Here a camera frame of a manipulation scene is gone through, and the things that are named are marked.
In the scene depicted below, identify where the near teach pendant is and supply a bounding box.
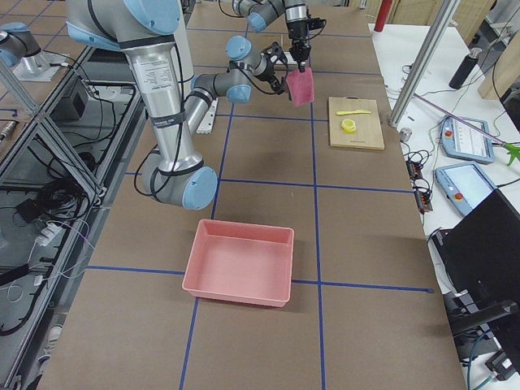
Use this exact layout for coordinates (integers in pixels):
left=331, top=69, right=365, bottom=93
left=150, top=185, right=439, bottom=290
left=434, top=162, right=497, bottom=216

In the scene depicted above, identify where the pink fleece cloth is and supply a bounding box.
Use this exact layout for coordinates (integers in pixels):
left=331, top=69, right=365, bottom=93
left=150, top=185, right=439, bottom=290
left=286, top=67, right=314, bottom=107

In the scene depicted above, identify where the black monitor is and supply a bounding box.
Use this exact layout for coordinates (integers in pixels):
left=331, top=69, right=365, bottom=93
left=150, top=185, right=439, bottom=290
left=433, top=189, right=519, bottom=367

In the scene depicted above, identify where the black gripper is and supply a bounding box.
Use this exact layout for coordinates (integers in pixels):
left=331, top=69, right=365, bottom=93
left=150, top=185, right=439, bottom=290
left=287, top=18, right=311, bottom=72
left=259, top=45, right=301, bottom=94

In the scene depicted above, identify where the metal reacher grabber stick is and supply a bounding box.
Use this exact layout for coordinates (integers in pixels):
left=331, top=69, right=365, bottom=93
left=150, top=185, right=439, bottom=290
left=414, top=93, right=519, bottom=167

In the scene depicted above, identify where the black water bottle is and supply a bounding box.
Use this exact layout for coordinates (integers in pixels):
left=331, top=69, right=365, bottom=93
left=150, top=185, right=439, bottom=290
left=448, top=47, right=483, bottom=89

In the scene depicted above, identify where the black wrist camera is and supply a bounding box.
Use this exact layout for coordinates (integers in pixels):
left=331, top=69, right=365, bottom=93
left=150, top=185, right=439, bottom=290
left=306, top=18, right=327, bottom=31
left=262, top=41, right=288, bottom=66

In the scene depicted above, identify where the far teach pendant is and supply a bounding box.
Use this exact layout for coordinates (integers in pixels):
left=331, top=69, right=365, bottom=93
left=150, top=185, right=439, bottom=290
left=440, top=117, right=495, bottom=164

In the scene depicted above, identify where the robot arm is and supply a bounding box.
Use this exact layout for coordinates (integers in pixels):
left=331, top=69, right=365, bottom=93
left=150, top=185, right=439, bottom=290
left=67, top=1, right=287, bottom=210
left=232, top=0, right=311, bottom=72

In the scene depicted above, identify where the aluminium frame post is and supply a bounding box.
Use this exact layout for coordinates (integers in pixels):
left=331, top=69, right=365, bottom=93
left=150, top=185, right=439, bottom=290
left=388, top=0, right=460, bottom=128

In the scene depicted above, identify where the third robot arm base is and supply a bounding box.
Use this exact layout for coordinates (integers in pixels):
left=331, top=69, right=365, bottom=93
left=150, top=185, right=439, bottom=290
left=1, top=22, right=60, bottom=82

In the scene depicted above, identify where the wooden cutting board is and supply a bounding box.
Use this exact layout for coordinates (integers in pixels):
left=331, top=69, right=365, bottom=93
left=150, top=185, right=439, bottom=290
left=327, top=97, right=384, bottom=150

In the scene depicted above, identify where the yellow plastic knife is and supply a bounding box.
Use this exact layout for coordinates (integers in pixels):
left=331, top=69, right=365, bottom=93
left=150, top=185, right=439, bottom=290
left=336, top=109, right=372, bottom=116

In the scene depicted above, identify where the pink plastic bin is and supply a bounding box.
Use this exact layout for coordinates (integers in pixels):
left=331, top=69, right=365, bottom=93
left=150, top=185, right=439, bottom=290
left=182, top=219, right=294, bottom=308

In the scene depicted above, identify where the teach pendant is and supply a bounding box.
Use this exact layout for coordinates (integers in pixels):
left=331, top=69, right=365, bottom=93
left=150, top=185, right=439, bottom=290
left=434, top=162, right=497, bottom=216
left=440, top=117, right=495, bottom=164

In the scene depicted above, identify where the red cylinder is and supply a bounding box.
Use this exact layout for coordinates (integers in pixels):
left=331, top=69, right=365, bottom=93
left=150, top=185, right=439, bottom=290
left=374, top=0, right=393, bottom=33

